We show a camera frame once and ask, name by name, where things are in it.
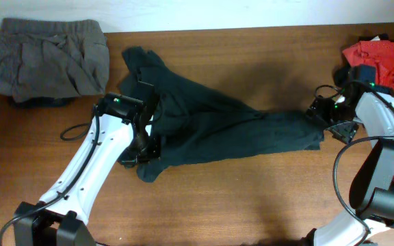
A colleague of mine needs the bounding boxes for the folded grey shorts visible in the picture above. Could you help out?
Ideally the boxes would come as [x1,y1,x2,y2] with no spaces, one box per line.
[0,18,109,103]

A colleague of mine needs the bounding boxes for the black logo t-shirt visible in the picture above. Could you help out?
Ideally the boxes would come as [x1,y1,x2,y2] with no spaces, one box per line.
[332,33,389,88]

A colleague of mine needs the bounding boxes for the black Nike t-shirt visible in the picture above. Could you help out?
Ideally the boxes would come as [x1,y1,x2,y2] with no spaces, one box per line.
[120,46,324,182]

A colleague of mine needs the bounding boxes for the right black cable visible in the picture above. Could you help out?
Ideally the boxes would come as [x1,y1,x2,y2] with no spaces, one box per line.
[313,80,394,246]

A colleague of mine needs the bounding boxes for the folded dark navy garment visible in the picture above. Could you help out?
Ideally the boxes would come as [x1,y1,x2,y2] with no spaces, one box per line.
[7,97,75,109]

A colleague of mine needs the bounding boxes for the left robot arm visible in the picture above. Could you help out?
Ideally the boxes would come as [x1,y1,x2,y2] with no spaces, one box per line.
[8,81,161,246]

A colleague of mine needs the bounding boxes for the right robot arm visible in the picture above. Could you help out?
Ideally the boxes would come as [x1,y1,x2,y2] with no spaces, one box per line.
[300,65,394,246]

